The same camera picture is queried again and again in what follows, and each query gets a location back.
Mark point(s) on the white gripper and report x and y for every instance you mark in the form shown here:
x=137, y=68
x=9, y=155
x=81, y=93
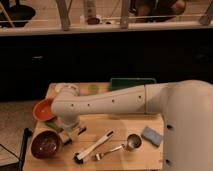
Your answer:
x=69, y=123

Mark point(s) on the wooden black felt eraser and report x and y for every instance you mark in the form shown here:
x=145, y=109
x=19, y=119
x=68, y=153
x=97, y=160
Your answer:
x=70, y=136

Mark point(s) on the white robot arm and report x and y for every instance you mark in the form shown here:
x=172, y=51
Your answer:
x=186, y=107

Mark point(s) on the orange bowl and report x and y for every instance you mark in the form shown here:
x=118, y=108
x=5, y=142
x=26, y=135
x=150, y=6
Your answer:
x=42, y=110

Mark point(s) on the purple bowl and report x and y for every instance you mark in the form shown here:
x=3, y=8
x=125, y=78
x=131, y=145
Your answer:
x=45, y=145

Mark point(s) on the green vegetable toy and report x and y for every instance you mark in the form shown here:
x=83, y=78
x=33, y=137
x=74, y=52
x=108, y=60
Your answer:
x=54, y=126

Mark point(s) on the white round container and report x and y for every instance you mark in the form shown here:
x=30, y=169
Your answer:
x=59, y=86

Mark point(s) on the white black dish brush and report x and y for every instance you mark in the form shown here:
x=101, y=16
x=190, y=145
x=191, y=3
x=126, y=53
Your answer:
x=80, y=156

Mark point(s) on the pale green cup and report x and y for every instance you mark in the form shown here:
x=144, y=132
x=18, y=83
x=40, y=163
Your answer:
x=93, y=89

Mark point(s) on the green plastic tray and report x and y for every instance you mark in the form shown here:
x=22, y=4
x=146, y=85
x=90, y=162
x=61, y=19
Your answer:
x=122, y=83

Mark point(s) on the metal measuring cup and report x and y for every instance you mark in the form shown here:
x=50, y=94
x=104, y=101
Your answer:
x=133, y=142

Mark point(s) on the black stand left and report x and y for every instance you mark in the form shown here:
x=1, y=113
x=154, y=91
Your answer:
x=18, y=166

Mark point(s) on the blue sponge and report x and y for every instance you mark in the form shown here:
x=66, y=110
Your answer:
x=152, y=136

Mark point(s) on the dark round stool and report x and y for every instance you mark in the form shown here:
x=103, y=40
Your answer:
x=19, y=14

